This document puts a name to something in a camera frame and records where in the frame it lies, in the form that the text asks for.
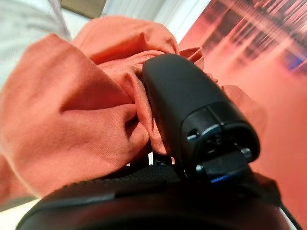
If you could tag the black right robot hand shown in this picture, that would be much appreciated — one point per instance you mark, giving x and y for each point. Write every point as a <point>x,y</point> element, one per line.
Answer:
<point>192,95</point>

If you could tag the orange garment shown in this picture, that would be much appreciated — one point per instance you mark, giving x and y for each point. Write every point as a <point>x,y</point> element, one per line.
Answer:
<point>60,119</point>

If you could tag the white pleated curtain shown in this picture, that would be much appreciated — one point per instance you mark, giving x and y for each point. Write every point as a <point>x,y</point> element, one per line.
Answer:
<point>144,9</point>

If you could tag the brown wooden nightstand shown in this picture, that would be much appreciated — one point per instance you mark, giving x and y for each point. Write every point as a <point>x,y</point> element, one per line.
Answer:
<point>84,7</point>

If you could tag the white textured duvet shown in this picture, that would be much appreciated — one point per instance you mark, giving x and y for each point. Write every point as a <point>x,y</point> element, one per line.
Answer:
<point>24,21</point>

